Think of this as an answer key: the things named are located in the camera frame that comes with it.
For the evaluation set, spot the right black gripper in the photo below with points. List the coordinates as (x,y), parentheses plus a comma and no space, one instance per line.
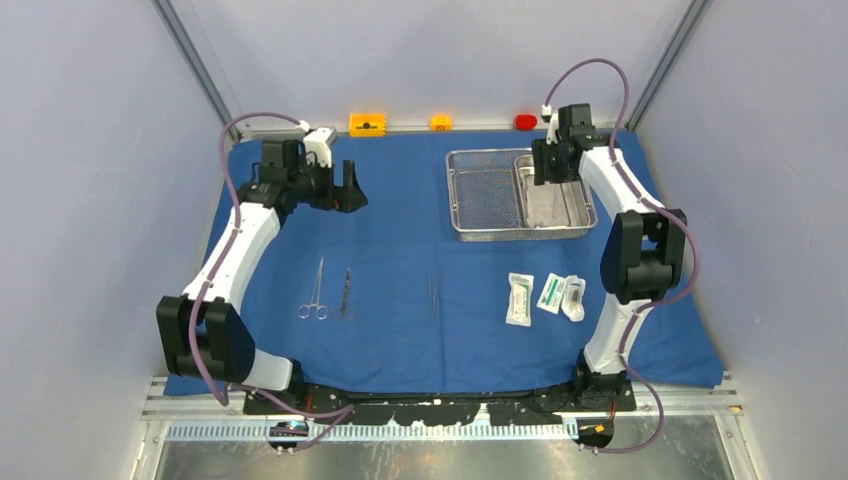
(543,172)

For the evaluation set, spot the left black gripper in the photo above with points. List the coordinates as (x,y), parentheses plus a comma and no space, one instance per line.
(345,199)

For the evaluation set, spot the metal mesh instrument basket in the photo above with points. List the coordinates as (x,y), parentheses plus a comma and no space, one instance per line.
(483,198)

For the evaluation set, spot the blue surgical drape cloth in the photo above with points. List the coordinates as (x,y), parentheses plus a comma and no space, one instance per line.
(402,235)

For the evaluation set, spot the steel surgical scissors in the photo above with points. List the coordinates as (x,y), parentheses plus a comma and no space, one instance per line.
(345,311)

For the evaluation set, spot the steel surgical forceps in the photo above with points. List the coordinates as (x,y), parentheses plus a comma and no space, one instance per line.
(314,307)

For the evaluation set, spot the thin steel tweezers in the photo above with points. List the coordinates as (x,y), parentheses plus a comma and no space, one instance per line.
(433,294)

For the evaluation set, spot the green white sterile packet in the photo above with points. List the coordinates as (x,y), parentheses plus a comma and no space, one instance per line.
(552,294)

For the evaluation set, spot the clear syringe packet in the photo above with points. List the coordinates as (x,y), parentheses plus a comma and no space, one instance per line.
(572,302)

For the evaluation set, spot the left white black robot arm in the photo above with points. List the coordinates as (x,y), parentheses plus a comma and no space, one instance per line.
(201,329)

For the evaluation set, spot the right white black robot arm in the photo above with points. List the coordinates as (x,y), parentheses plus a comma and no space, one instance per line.
(643,256)

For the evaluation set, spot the stainless steel inner tray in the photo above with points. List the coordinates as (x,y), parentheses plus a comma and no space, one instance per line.
(575,210)

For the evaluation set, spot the red plastic object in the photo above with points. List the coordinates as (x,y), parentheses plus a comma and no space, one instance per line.
(525,122)

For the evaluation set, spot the large yellow plastic block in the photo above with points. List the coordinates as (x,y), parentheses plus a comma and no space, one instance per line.
(367,125)

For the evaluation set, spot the small yellow plastic block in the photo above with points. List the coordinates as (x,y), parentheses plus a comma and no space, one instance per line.
(441,123)

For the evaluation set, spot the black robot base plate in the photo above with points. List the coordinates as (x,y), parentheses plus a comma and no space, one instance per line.
(540,406)

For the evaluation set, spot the aluminium frame rail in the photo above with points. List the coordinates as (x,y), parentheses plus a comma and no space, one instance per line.
(676,400)

